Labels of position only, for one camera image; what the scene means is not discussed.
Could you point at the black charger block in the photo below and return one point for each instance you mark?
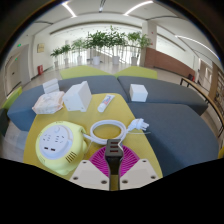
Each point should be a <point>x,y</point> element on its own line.
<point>114,156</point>

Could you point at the yellowish wall picture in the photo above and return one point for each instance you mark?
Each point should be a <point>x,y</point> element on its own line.
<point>41,48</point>

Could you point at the white door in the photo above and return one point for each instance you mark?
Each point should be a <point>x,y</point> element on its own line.
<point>14,73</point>

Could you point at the pink-white wet wipes pack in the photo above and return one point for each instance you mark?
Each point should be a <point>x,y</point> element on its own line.
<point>48,102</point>

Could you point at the wooden bench with black frame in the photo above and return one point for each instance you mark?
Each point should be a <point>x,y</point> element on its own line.
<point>193,85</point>

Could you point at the wooden shelf unit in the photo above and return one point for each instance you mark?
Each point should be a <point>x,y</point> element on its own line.
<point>218,80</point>

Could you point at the ceiling light strips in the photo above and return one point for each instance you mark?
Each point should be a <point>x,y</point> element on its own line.
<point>69,9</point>

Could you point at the white tube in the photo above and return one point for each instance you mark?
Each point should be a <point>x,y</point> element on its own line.
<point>106,102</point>

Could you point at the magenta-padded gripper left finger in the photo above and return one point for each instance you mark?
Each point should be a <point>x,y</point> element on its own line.
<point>88,175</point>

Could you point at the small white cube box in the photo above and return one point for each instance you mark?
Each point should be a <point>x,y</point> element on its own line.
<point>138,93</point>

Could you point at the green sofa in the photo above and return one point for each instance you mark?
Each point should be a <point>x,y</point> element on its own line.
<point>136,71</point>
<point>83,71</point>

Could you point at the large white box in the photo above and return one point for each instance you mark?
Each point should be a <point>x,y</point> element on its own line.
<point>77,98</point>

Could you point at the red fire extinguisher box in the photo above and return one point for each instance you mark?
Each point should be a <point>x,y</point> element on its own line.
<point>40,70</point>

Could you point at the green bench seat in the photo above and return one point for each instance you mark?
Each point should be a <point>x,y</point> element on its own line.
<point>13,96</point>

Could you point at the row of potted plants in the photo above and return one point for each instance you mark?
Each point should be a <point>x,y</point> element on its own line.
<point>96,40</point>

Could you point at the round yellow-green power strip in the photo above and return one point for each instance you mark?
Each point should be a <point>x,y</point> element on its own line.
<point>60,146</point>

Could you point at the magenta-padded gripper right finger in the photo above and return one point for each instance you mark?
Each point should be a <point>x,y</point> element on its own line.
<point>140,173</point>

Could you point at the long grey sofa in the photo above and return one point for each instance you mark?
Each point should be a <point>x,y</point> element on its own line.
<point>20,113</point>

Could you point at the dark grey stool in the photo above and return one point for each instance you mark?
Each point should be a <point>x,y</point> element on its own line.
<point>2,121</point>

